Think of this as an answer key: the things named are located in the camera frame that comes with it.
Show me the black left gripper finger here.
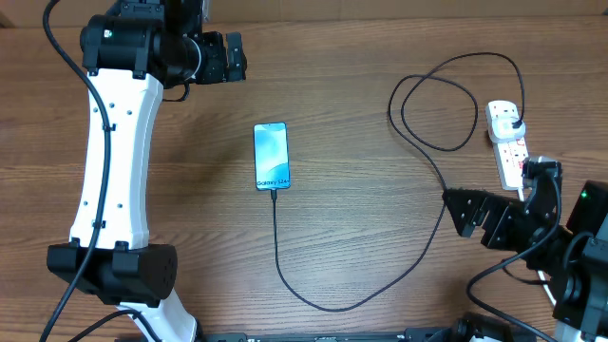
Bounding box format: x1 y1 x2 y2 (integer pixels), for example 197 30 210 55
226 32 246 65
226 63 247 82

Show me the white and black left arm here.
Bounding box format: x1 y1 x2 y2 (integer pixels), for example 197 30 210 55
47 0 247 341

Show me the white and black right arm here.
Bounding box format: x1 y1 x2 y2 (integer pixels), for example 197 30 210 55
443 176 607 341

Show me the Samsung Galaxy smartphone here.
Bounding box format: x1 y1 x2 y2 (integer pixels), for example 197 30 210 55
254 122 291 191

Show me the black USB charging cable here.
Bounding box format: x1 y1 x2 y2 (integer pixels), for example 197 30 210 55
270 51 526 314

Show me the white charger plug adapter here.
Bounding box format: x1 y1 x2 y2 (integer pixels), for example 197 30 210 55
488 117 526 143

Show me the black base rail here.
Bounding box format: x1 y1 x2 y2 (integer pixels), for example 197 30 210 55
113 311 538 342

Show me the white power strip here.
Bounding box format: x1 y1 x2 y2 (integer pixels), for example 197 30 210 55
484 100 529 191

